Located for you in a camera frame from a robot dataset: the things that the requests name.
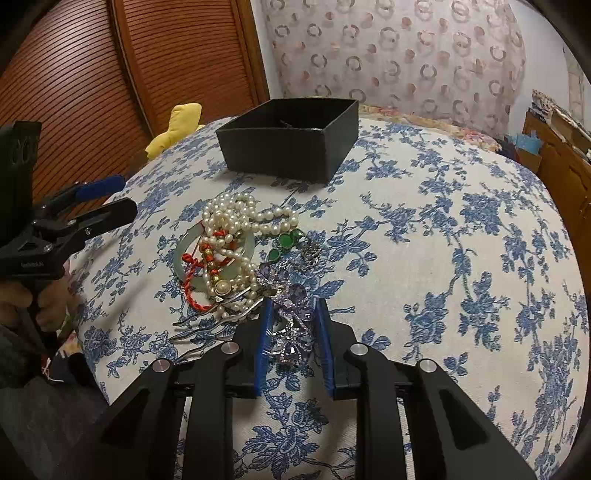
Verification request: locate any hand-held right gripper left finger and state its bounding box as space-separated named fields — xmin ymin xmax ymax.
xmin=65 ymin=298 xmax=275 ymax=480

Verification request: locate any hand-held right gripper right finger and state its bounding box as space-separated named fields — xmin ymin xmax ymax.
xmin=314 ymin=298 xmax=539 ymax=480

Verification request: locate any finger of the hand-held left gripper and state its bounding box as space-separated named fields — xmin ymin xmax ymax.
xmin=34 ymin=174 xmax=126 ymax=217
xmin=31 ymin=198 xmax=138 ymax=250

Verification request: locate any silver hairpin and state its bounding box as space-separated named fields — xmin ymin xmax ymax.
xmin=168 ymin=286 xmax=265 ymax=361

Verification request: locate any purple crystal flower brooch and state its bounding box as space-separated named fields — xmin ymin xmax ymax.
xmin=256 ymin=263 xmax=319 ymax=366

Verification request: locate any pile of bead bracelets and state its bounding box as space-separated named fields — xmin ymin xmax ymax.
xmin=175 ymin=224 xmax=257 ymax=296

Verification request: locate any red cord bracelet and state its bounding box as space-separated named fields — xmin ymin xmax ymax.
xmin=181 ymin=228 xmax=237 ymax=312

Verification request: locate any silver ornate ring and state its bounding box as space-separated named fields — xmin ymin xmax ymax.
xmin=300 ymin=242 xmax=324 ymax=267

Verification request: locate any green gemstone jewelry piece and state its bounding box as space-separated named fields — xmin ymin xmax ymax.
xmin=265 ymin=229 xmax=301 ymax=264

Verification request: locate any white pearl necklace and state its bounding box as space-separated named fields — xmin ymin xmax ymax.
xmin=202 ymin=193 xmax=301 ymax=315

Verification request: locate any black cardboard box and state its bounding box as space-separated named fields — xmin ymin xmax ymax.
xmin=216 ymin=98 xmax=360 ymax=184

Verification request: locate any person's left hand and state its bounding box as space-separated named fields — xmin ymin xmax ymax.
xmin=0 ymin=276 xmax=74 ymax=334

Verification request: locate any yellow plush toy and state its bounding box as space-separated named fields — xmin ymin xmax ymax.
xmin=146 ymin=104 xmax=206 ymax=161

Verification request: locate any wooden louvred wardrobe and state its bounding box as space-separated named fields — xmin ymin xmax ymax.
xmin=0 ymin=0 xmax=271 ymax=217

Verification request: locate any blue floral blanket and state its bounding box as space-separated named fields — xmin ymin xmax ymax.
xmin=65 ymin=115 xmax=591 ymax=480

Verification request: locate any dark grey clothing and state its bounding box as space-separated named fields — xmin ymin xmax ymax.
xmin=0 ymin=323 xmax=114 ymax=480

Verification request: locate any pink floral quilt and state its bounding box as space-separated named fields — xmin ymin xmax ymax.
xmin=358 ymin=104 xmax=504 ymax=154

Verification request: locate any blue tissue box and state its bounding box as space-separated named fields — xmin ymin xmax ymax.
xmin=503 ymin=131 xmax=543 ymax=161

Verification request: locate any wooden cabinet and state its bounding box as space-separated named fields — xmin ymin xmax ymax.
xmin=522 ymin=111 xmax=591 ymax=224

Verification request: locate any stack of papers and boxes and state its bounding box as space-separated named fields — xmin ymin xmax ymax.
xmin=531 ymin=90 xmax=591 ymax=162

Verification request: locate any ring patterned sheer cover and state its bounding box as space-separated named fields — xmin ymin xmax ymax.
xmin=261 ymin=0 xmax=527 ymax=139

